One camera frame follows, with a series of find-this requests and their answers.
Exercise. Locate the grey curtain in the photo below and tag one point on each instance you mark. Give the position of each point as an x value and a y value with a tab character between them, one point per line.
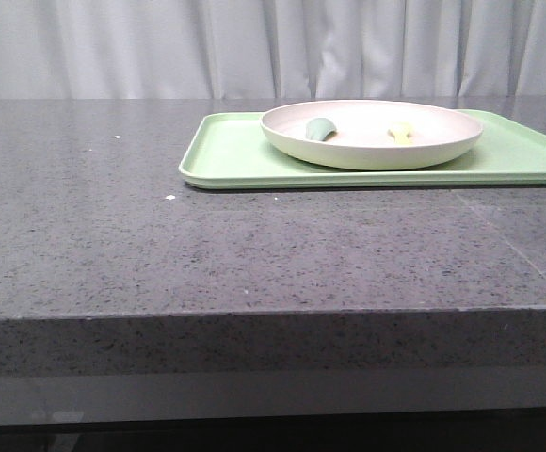
270	49

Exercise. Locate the light green tray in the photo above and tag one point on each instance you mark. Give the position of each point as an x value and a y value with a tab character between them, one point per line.
230	152

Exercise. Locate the yellow plastic fork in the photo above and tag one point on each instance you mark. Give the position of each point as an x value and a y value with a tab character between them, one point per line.
401	133

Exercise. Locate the cream round plate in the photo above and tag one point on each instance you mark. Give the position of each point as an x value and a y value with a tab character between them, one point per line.
362	141

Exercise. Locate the mint green spoon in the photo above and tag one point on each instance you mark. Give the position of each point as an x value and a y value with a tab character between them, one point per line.
320	129

